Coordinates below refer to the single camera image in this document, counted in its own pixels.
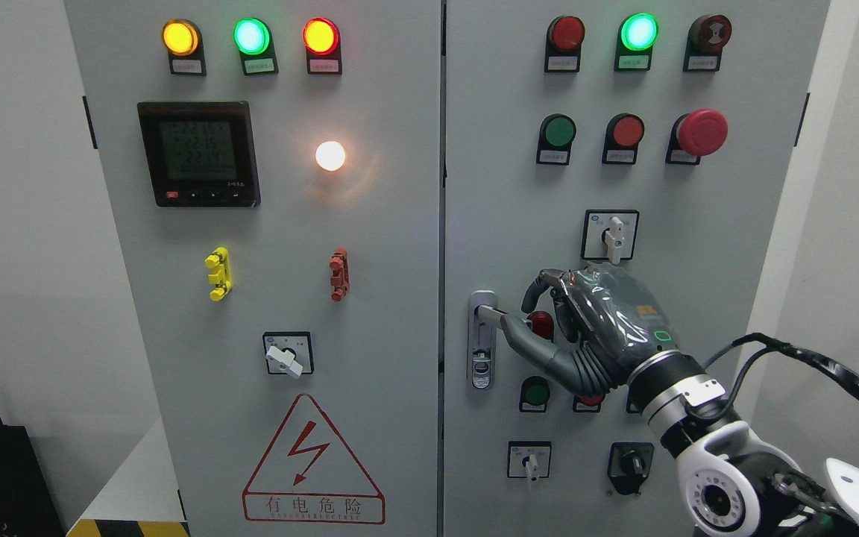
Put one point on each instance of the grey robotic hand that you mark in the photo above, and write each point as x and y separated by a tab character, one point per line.
612	319

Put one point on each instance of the silver door handle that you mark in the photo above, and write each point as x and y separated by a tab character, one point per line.
484	321

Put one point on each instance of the right grey cabinet door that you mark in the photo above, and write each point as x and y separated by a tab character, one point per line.
650	135

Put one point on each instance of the grey cabinet door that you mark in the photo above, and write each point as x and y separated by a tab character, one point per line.
650	135
376	351

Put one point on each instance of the left grey cabinet door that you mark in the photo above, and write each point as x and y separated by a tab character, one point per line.
376	351

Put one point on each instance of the dark red indicator middle left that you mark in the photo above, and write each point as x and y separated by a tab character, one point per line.
541	323

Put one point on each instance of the dark red indicator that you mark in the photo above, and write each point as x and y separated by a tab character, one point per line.
541	323
563	49

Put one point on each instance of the red push button lower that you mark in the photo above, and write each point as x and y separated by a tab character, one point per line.
587	404

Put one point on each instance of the red push button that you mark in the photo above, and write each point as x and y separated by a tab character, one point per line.
587	404
623	135

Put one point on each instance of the green push button lower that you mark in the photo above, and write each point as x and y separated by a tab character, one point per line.
535	392

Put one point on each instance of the red push button upper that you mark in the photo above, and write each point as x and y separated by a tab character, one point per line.
623	135

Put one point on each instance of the red emergency stop mushroom button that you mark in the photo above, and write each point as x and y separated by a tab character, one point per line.
694	135

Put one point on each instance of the red terminal clip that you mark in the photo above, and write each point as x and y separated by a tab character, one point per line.
339	278

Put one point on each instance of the bright green indicator top right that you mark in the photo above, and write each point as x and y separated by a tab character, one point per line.
635	41

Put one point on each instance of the dark red indicator top right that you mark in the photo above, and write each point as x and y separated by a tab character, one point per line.
563	49

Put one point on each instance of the dark buzzer unit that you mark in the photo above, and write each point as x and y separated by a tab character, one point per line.
707	36

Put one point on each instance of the white glowing indicator light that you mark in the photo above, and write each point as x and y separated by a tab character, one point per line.
330	156

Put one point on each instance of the red electric hazard warning sign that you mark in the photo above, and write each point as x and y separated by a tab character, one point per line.
309	474

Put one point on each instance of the yellow terminal clip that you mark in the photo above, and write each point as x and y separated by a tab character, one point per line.
219	276

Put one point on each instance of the red-orange indicator light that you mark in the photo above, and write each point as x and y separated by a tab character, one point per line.
322	40

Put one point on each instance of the black digital power meter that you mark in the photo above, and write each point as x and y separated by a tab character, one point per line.
200	154

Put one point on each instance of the green indicator light top left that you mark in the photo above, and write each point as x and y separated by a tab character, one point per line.
255	45

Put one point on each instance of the yellow indicator light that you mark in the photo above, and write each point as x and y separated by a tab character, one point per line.
185	47

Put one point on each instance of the black box with antenna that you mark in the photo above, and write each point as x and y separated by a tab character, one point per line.
26	507

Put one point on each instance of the white lever selector switch upper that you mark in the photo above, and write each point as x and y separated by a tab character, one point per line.
609	235

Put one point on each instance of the white lever selector switch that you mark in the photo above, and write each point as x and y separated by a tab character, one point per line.
288	353
609	235

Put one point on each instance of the black rotary knob switch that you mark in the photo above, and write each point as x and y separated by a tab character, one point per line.
629	464

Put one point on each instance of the white lever selector switch left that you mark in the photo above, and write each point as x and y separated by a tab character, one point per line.
288	353

